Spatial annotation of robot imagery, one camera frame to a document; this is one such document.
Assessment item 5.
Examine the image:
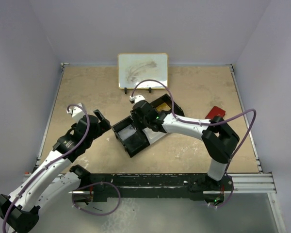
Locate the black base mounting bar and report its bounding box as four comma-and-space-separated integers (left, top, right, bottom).
88, 173, 234, 202

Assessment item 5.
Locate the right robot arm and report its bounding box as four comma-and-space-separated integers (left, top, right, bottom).
130, 100, 240, 190

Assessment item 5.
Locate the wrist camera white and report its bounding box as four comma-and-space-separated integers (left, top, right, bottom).
129, 95, 145, 104
66, 102, 87, 123

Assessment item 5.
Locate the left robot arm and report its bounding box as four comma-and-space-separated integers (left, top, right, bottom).
0, 104, 111, 233

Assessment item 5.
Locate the small whiteboard with stand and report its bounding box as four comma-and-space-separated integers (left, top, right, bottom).
117, 53, 169, 91

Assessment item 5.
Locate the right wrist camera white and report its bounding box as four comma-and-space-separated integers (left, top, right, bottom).
129, 95, 145, 104

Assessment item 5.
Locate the silver credit card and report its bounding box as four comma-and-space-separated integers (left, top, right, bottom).
118, 126, 136, 141

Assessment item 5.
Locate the red card holder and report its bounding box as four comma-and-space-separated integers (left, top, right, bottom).
205, 106, 226, 119

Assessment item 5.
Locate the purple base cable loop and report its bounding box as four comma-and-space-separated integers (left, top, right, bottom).
71, 181, 122, 216

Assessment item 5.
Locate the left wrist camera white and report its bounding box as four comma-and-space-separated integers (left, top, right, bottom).
66, 102, 87, 123

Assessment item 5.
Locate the gold credit card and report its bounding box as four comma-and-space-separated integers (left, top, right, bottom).
156, 102, 171, 111

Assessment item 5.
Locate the black white three-bin organizer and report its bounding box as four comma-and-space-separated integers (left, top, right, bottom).
112, 94, 172, 158

